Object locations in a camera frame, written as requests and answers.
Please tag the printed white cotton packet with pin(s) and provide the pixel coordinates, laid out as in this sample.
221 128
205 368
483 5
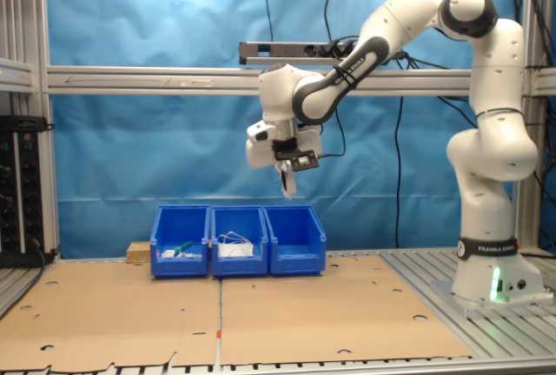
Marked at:
290 188

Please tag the blue bin holding cotton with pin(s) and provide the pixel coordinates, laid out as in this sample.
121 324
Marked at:
297 266

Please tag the white face mask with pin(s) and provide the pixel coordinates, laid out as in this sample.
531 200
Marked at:
236 251

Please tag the blue bin holding masks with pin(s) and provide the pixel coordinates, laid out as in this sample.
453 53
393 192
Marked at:
239 267

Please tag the horizontal aluminium beam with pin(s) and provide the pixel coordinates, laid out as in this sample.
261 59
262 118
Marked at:
174 82

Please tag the loose green tube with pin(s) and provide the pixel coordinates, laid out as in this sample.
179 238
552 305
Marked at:
184 246

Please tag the long white printed packet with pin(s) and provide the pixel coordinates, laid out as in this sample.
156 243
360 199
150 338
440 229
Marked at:
168 253

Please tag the blue bin holding tubes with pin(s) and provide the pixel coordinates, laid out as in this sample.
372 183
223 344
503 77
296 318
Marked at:
178 268

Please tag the chipboard wood block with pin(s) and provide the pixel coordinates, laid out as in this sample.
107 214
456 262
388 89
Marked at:
139 253

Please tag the brown cardboard sheet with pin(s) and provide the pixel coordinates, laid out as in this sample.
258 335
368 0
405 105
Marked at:
347 318
108 314

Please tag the white rod with red band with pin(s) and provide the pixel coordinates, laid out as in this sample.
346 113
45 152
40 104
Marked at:
219 335

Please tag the black equipment rack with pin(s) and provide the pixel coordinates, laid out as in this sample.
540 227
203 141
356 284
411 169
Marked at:
26 197

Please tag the short aluminium side beam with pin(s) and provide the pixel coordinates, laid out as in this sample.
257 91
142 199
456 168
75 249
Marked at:
17 75

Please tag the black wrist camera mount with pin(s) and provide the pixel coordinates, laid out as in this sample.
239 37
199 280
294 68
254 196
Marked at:
304 161

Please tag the aluminium frame post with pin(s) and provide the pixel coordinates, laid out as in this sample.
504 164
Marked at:
526 210
37 23

